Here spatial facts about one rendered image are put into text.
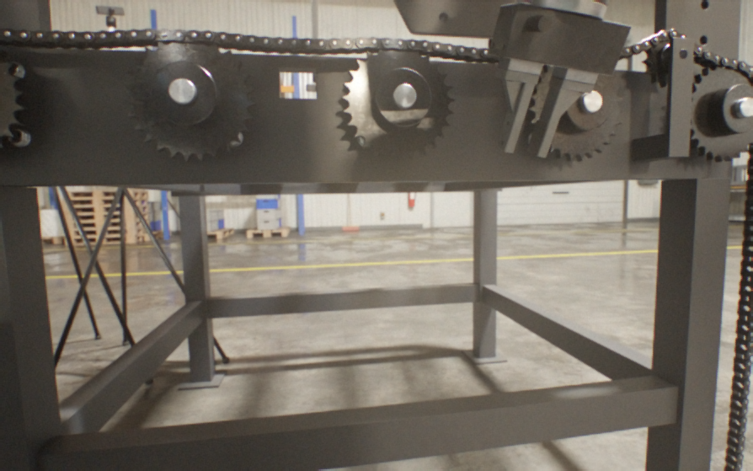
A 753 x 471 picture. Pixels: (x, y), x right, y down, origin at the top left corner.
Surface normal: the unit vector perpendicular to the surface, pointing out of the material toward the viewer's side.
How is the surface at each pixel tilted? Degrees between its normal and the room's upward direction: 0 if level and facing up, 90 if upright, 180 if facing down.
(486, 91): 90
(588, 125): 90
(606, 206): 90
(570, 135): 90
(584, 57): 114
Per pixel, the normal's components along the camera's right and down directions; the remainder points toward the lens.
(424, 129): 0.15, 0.08
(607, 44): 0.09, 0.48
